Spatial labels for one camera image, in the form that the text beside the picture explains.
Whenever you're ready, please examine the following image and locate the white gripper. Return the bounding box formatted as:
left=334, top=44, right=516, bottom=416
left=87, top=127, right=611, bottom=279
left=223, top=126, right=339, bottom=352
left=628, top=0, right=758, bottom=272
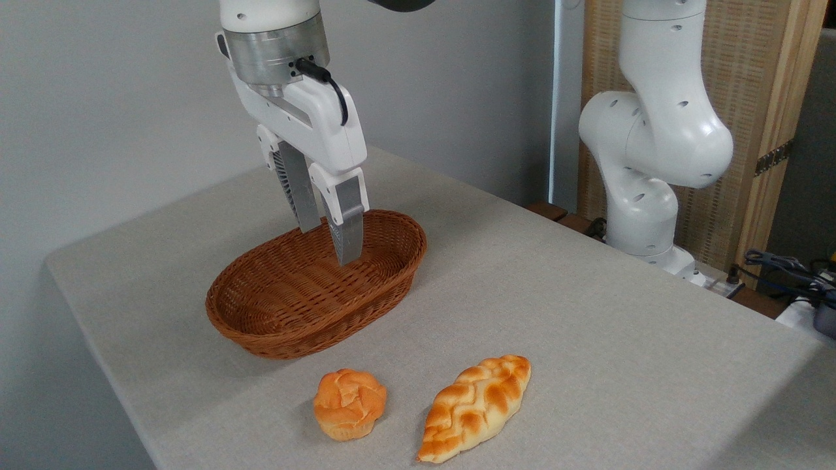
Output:
left=228, top=65, right=370, bottom=266

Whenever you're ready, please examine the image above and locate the round muffin bread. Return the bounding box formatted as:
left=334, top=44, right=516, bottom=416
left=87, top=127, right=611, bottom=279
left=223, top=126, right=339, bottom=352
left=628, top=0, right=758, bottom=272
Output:
left=313, top=368, right=387, bottom=443

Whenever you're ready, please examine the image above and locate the brown wicker oval basket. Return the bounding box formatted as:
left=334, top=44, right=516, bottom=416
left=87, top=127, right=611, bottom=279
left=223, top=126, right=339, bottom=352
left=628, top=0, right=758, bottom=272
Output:
left=205, top=209, right=428, bottom=360

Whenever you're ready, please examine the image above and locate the braided bread loaf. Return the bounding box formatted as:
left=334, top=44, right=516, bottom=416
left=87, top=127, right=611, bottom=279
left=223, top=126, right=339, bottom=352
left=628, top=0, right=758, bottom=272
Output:
left=417, top=354, right=532, bottom=465

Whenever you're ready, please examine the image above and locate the grey tablecloth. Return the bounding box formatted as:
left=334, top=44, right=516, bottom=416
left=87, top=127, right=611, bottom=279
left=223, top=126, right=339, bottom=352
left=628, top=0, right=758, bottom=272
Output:
left=44, top=145, right=836, bottom=470

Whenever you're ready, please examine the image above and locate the metal screen hinge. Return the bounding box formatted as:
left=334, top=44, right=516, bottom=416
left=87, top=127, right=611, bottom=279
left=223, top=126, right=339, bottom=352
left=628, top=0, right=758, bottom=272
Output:
left=754, top=138, right=795, bottom=178

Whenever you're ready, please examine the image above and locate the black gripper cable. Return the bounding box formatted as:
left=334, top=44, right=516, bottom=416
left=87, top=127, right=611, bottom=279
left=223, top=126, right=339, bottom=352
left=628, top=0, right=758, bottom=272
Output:
left=295, top=58, right=350, bottom=127

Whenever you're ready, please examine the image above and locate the white vertical post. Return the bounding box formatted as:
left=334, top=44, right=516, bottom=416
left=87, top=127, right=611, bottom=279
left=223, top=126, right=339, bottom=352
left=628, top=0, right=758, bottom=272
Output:
left=549, top=0, right=586, bottom=213

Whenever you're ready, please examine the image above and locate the black cable bundle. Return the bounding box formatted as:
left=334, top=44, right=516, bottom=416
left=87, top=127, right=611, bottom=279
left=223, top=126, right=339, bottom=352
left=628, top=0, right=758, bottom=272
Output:
left=726, top=249, right=836, bottom=309

